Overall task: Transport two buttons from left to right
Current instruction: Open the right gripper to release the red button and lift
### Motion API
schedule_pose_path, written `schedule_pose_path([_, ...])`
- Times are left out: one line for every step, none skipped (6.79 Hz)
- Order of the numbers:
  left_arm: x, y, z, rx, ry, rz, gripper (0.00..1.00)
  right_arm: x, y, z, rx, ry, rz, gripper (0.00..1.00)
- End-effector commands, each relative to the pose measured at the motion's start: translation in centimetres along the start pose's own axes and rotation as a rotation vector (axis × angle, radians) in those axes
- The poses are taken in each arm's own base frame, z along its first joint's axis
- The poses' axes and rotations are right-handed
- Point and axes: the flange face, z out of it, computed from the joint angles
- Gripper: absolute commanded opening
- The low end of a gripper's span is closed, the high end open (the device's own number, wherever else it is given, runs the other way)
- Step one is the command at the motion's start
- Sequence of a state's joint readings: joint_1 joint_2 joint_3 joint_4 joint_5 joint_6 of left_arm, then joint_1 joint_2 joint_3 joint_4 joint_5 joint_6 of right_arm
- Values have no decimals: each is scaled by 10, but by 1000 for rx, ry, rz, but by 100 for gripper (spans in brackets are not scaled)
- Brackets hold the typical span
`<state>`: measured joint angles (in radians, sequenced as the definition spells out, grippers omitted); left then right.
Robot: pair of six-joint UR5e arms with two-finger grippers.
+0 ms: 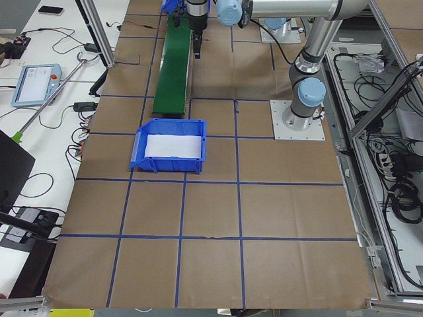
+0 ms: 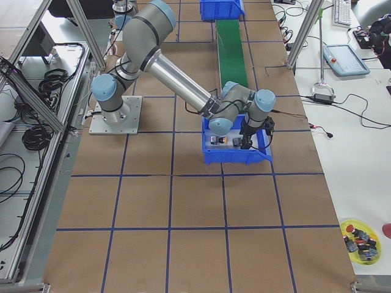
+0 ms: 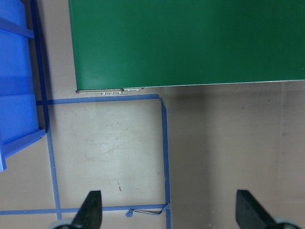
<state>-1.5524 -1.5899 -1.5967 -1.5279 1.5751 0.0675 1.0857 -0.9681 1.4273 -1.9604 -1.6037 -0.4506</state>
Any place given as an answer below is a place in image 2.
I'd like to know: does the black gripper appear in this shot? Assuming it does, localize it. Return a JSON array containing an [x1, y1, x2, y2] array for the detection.
[[239, 120, 263, 150]]

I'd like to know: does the yellow push button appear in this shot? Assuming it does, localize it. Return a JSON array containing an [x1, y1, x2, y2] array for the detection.
[[210, 136, 228, 145]]

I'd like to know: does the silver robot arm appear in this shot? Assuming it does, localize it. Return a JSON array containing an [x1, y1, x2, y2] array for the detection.
[[92, 1, 276, 150], [112, 0, 139, 29]]

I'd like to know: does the yellow plate of buttons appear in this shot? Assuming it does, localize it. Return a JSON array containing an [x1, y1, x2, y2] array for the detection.
[[340, 219, 382, 266]]

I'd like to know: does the right blue plastic bin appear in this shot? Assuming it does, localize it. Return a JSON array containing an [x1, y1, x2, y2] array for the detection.
[[202, 115, 272, 165]]

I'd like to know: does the blue plastic bin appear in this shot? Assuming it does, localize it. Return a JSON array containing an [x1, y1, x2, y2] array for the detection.
[[199, 0, 245, 21], [202, 115, 272, 165]]

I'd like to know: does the white foam pad right bin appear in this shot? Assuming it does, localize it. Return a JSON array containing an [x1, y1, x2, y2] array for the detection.
[[202, 129, 255, 153]]

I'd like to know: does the green conveyor belt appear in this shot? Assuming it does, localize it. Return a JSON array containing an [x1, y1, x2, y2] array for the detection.
[[216, 20, 248, 87]]

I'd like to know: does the black power adapter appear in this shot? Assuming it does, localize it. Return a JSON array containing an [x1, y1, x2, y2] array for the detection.
[[313, 93, 334, 104]]

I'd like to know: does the blue teach pendant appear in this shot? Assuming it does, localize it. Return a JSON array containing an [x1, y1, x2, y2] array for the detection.
[[323, 44, 370, 77]]

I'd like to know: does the left blue plastic bin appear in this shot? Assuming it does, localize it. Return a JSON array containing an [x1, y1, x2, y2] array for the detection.
[[199, 0, 245, 21]]

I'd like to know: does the long metal grabber tool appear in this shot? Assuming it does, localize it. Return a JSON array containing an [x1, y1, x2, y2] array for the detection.
[[312, 9, 335, 97]]

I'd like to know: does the white keyboard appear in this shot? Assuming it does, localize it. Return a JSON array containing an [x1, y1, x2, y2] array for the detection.
[[332, 0, 351, 27]]

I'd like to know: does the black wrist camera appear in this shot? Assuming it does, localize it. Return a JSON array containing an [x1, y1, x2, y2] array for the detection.
[[262, 116, 275, 136]]

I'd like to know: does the red black conveyor wire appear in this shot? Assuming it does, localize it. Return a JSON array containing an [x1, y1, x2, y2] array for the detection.
[[271, 109, 334, 140]]

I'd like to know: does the aluminium frame post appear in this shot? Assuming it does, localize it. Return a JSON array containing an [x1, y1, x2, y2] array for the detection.
[[285, 0, 324, 70]]

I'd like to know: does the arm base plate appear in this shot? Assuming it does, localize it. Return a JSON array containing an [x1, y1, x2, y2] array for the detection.
[[89, 95, 143, 135]]

